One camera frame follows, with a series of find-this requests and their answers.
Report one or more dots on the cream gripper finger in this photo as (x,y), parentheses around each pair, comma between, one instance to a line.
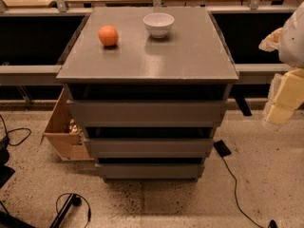
(271,42)

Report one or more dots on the cardboard box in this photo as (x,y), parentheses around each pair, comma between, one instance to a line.
(68,144)

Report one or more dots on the grey drawer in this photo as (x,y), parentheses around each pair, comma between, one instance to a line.
(148,113)
(149,171)
(148,148)

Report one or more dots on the grey top drawer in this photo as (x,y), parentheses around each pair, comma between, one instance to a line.
(148,113)

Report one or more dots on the grey metal rail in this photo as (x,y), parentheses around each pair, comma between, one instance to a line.
(259,74)
(29,75)

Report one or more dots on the grey metal rail right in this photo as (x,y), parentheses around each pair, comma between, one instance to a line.
(259,74)

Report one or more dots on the grey metal rail left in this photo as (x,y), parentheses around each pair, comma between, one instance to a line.
(29,75)

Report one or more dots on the grey drawer cabinet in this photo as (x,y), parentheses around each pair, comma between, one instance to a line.
(190,64)

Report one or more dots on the grey bottom drawer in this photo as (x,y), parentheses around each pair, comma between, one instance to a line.
(149,171)

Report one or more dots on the white bowl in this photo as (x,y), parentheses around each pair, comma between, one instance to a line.
(158,24)

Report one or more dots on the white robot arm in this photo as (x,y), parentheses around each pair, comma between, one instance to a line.
(291,44)

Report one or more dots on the black power adapter with cable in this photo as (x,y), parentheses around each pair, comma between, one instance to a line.
(224,151)

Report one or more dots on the orange fruit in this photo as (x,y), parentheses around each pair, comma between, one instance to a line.
(108,36)

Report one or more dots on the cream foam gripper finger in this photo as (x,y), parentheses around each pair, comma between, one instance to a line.
(285,96)

